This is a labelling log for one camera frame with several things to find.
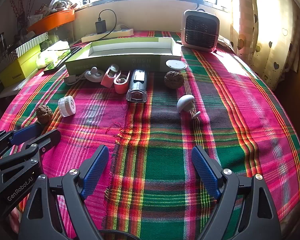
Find plaid pink green blanket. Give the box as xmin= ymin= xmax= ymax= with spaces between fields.
xmin=0 ymin=30 xmax=300 ymax=240

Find spiky brown walnut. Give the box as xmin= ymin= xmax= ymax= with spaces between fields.
xmin=36 ymin=105 xmax=53 ymax=125

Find green tissue pack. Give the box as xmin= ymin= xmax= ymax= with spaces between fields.
xmin=36 ymin=41 xmax=70 ymax=69

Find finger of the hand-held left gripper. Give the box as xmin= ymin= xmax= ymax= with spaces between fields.
xmin=0 ymin=129 xmax=62 ymax=180
xmin=0 ymin=123 xmax=45 ymax=155

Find black charger cable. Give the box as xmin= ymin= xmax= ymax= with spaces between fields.
xmin=47 ymin=9 xmax=117 ymax=52

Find pile of plastic packets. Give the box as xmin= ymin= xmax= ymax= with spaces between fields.
xmin=35 ymin=0 xmax=78 ymax=15

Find white round disc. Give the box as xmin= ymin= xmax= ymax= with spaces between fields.
xmin=165 ymin=59 xmax=187 ymax=70

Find striped lid box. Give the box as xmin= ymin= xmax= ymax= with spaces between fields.
xmin=9 ymin=32 xmax=49 ymax=58

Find black electric shaver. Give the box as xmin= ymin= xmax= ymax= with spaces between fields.
xmin=126 ymin=69 xmax=148 ymax=103

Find white usb cable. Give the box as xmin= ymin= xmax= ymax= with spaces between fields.
xmin=64 ymin=71 xmax=87 ymax=85

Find yellow-green box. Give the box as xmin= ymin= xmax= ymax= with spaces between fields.
xmin=0 ymin=46 xmax=42 ymax=88

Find orange box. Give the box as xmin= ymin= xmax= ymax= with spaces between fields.
xmin=27 ymin=9 xmax=75 ymax=34

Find pink case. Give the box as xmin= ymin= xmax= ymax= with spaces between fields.
xmin=114 ymin=70 xmax=131 ymax=94

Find black charger adapter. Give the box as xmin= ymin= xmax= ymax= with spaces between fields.
xmin=95 ymin=17 xmax=108 ymax=34

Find grey mushroom-shaped lamp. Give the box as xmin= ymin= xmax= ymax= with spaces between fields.
xmin=177 ymin=94 xmax=201 ymax=119

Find green cardboard box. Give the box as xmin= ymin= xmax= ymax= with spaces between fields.
xmin=64 ymin=37 xmax=183 ymax=75

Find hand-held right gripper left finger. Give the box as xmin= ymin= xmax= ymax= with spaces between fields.
xmin=20 ymin=145 xmax=110 ymax=240

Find pink device clear window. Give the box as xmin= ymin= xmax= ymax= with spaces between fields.
xmin=101 ymin=64 xmax=120 ymax=87

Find small grey heater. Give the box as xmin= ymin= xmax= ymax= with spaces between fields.
xmin=180 ymin=9 xmax=218 ymax=53

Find round brown walnut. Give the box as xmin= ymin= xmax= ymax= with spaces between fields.
xmin=164 ymin=71 xmax=185 ymax=90

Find dried flower branches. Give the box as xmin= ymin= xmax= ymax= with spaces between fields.
xmin=7 ymin=0 xmax=40 ymax=33

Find black smartphone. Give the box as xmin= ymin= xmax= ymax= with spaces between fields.
xmin=44 ymin=47 xmax=78 ymax=74

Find white power strip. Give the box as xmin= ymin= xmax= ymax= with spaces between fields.
xmin=81 ymin=28 xmax=134 ymax=43

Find white round container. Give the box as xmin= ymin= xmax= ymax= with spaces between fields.
xmin=58 ymin=96 xmax=76 ymax=117

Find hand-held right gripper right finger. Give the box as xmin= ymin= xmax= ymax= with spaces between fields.
xmin=191 ymin=145 xmax=283 ymax=240

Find white flat object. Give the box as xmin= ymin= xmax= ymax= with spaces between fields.
xmin=216 ymin=36 xmax=234 ymax=48

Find cream heart-print curtain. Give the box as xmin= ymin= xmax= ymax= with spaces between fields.
xmin=230 ymin=0 xmax=300 ymax=88

